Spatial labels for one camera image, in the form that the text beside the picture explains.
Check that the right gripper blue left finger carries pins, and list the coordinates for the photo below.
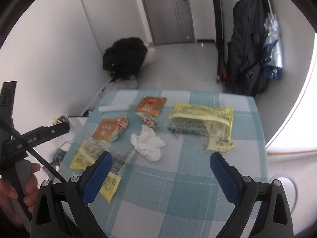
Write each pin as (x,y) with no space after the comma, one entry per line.
(94,176)

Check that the large yellow plastic wrapper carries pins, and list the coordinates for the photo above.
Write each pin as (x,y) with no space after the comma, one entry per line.
(197,120)

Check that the brown snack sachet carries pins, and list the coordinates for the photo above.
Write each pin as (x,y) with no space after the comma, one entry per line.
(110,129)

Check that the person's left hand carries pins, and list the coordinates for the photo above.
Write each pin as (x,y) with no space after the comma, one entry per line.
(10,205)

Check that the grey door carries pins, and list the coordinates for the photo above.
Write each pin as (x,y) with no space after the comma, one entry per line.
(170,21)

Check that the red white wrapper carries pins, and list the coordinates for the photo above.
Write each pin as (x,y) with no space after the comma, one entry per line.
(148,120)

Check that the white foam sheet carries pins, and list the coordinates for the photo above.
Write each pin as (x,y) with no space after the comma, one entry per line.
(114,108)

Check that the teal checked tablecloth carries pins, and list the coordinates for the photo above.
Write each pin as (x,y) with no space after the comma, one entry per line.
(178,196)

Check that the black hanging backpack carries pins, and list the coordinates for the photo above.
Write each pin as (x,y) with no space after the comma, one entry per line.
(243,68)

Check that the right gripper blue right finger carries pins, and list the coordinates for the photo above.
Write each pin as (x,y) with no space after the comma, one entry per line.
(227,177)

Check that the small yellow plastic wrapper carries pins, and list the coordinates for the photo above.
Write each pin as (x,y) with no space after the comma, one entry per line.
(86,156)

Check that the white tissue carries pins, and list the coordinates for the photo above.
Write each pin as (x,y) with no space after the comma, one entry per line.
(147,143)

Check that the silver blue folded umbrella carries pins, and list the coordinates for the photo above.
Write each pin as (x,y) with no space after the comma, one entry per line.
(272,54)

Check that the brown sachet with red heart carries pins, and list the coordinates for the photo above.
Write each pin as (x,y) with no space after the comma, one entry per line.
(151,105)

